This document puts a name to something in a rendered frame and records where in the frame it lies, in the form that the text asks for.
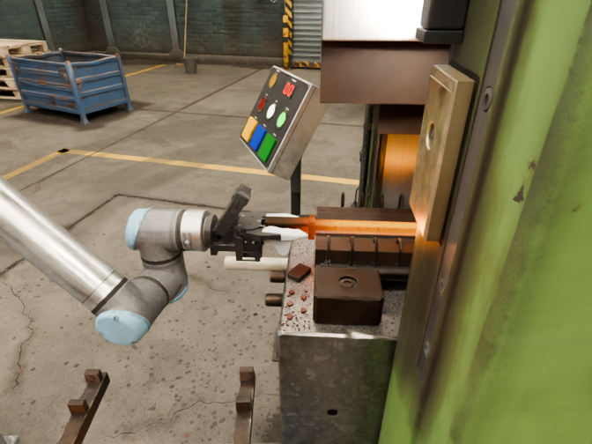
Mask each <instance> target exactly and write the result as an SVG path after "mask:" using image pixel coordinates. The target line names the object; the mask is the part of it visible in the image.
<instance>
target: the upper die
mask: <svg viewBox="0 0 592 444"><path fill-rule="evenodd" d="M450 46H451V44H425V43H423V42H421V41H323V40H322V47H321V77H320V103H343V104H397V105H425V104H426V95H427V89H428V84H429V78H430V76H431V75H432V70H433V66H434V65H435V64H448V56H449V51H450Z"/></svg>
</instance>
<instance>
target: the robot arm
mask: <svg viewBox="0 0 592 444"><path fill-rule="evenodd" d="M250 198H251V188H250V187H248V186H246V185H244V184H241V185H240V186H239V187H237V188H236V190H235V191H234V192H233V195H232V197H231V201H230V202H229V204H228V205H227V206H226V208H225V210H224V212H223V213H222V215H221V217H220V218H219V219H218V217H217V215H211V214H210V213H209V212H208V211H207V210H176V209H153V208H148V209H136V210H134V211H133V212H132V213H131V214H130V216H129V219H128V222H127V225H126V230H125V239H126V243H127V245H128V247H129V248H130V249H133V250H139V253H140V256H141V260H142V264H143V270H142V271H141V272H140V273H139V274H138V275H137V276H136V277H135V278H134V279H133V280H132V281H130V280H129V279H127V278H126V277H125V276H124V275H122V274H120V273H119V272H117V271H116V270H115V269H114V268H112V267H111V266H110V265H109V264H107V263H106V262H105V261H104V260H102V259H101V258H100V257H99V256H97V255H96V254H95V253H94V252H92V250H91V249H89V248H88V247H87V246H86V245H85V244H83V243H82V242H81V241H80V240H78V239H77V238H76V237H75V236H73V235H72V234H71V233H70V232H68V231H67V230H66V229H65V228H63V227H62V226H61V225H60V224H58V223H57V222H56V221H55V220H53V219H52V218H51V217H50V216H49V215H48V214H47V213H46V212H44V211H43V210H42V209H41V208H39V207H38V206H37V205H36V204H35V203H33V202H32V201H31V200H29V199H28V198H27V197H26V196H24V195H23V194H22V193H21V192H19V191H18V190H17V189H16V188H14V187H13V186H12V185H11V184H10V183H9V182H8V181H7V180H5V179H4V178H3V177H2V176H1V175H0V241H2V242H3V243H5V244H6V245H7V246H8V247H10V248H11V249H13V250H14V251H15V252H16V253H18V254H19V255H21V256H22V257H23V258H24V259H26V260H27V261H28V262H29V263H30V264H32V265H33V266H34V267H35V268H36V269H38V270H39V271H41V272H42V273H43V274H44V275H46V276H47V277H48V278H50V279H51V280H52V281H54V282H55V283H56V284H58V285H59V286H60V287H62V288H63V289H64V290H65V291H66V292H67V293H69V294H70V295H71V296H73V297H74V298H75V299H76V300H78V301H79V302H81V303H82V304H83V305H84V306H86V307H87V308H88V309H89V311H90V312H91V313H93V314H94V315H95V316H97V318H96V323H95V325H96V329H97V330H98V331H99V333H100V334H101V335H102V336H103V337H104V338H106V340H108V341H110V342H112V343H115V344H120V345H131V344H135V343H137V342H138V341H139V340H140V339H141V338H142V337H143V336H144V334H146V333H147V332H148V331H149V330H150V328H151V326H152V324H153V323H154V322H155V320H156V319H157V318H158V316H159V315H160V313H161V312H162V311H163V309H164V308H165V307H166V306H167V305H168V304H172V303H175V302H176V301H178V300H180V299H181V298H182V297H183V296H184V295H185V294H186V292H187V290H188V288H189V276H188V273H187V271H186V266H185V261H184V255H183V251H197V252H206V251H207V250H208V249H209V248H210V251H211V255H217V254H218V252H219V251H228V252H235V255H236V261H244V262H260V261H261V259H260V258H262V256H263V244H264V243H265V244H267V245H272V246H274V247H275V248H276V250H277V251H278V253H279V254H280V255H287V254H288V253H289V250H290V247H291V245H292V240H299V239H304V238H307V233H304V232H303V231H301V230H300V229H290V228H278V227H276V226H267V227H266V226H265V228H263V225H264V224H265V220H266V217H267V216H276V217H297V216H294V215H291V214H286V213H283V212H278V211H252V212H245V213H242V214H240V212H241V210H242V209H243V207H246V205H247V204H248V202H249V200H250ZM243 257H251V258H255V259H243Z"/></svg>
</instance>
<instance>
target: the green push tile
mask: <svg viewBox="0 0 592 444"><path fill-rule="evenodd" d="M276 143H277V139H276V138H274V137H273V136H272V135H271V134H270V133H268V134H267V136H266V138H265V139H264V141H263V144H262V146H261V148H260V150H259V152H258V153H257V154H258V155H259V157H260V158H261V159H262V160H263V161H264V162H265V163H267V161H268V159H269V157H270V155H271V153H272V151H273V149H274V147H275V145H276Z"/></svg>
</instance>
